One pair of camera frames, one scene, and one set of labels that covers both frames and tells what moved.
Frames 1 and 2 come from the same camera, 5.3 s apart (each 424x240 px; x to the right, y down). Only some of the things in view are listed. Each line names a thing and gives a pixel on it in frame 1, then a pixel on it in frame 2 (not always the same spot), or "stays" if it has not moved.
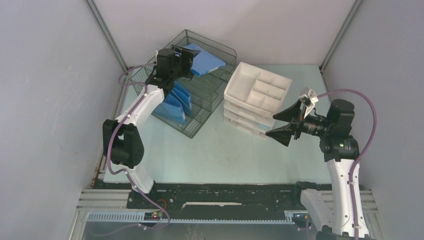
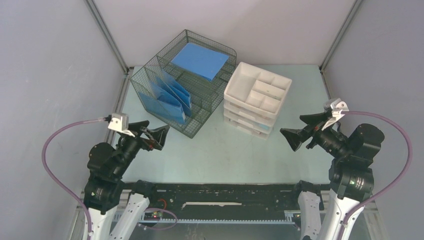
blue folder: (171, 109) stays
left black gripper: (185, 59) -> (158, 134)
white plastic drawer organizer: (252, 96) stays
